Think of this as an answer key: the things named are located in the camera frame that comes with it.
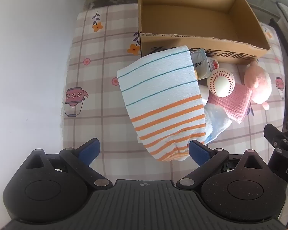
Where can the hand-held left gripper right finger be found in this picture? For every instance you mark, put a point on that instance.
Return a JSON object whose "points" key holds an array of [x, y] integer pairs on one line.
{"points": [[199, 152]]}

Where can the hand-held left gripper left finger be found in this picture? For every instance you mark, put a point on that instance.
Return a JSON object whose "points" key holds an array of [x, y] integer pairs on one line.
{"points": [[90, 152]]}

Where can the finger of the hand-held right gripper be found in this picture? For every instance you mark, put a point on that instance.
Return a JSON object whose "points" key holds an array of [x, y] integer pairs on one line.
{"points": [[274, 136]]}

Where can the pink knitted cloth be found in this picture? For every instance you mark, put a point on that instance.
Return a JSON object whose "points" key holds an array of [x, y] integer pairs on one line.
{"points": [[232, 105]]}

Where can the pink white plush toy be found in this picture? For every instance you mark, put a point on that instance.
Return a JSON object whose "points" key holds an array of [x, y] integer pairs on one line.
{"points": [[259, 81]]}

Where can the white striped towel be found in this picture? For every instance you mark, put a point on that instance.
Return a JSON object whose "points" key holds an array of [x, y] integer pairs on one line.
{"points": [[158, 95]]}

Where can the white baseball red stitching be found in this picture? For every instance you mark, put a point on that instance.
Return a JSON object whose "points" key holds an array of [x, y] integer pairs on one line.
{"points": [[220, 82]]}

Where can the white yogurt cup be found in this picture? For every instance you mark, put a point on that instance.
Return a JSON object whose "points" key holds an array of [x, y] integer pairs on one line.
{"points": [[201, 63]]}

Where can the brown cardboard box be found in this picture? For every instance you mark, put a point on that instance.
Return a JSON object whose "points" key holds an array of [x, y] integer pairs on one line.
{"points": [[182, 12]]}

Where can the checked printed bed sheet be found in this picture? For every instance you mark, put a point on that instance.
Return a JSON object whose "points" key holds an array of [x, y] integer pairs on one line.
{"points": [[91, 124]]}

